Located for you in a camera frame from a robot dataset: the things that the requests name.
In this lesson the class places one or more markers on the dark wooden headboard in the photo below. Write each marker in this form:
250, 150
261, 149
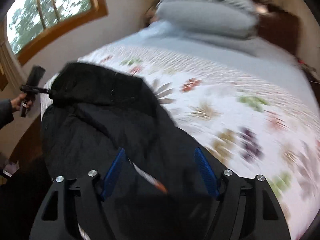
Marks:
278, 26

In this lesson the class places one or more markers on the light blue bed sheet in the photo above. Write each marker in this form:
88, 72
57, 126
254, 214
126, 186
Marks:
254, 56

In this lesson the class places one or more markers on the black pants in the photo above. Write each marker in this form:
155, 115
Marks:
160, 193

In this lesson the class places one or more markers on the floral white quilt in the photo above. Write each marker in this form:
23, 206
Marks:
266, 139

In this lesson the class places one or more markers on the person's left hand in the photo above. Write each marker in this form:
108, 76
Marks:
16, 103

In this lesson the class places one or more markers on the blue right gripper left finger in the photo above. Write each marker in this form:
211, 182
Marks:
108, 183

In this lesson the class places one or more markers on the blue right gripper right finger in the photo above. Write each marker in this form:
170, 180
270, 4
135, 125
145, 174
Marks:
209, 178

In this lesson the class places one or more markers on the grey pillow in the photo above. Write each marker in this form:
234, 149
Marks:
231, 18

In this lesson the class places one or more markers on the wooden framed window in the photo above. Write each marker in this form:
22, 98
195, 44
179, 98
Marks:
31, 25

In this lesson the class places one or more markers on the dark left sleeve forearm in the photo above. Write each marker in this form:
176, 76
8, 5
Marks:
6, 113

